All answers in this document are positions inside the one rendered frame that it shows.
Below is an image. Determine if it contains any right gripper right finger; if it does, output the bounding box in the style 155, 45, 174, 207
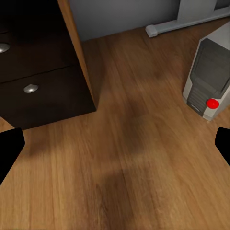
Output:
215, 127, 230, 166

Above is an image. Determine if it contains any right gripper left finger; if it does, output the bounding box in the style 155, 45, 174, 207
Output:
0, 127, 25, 185

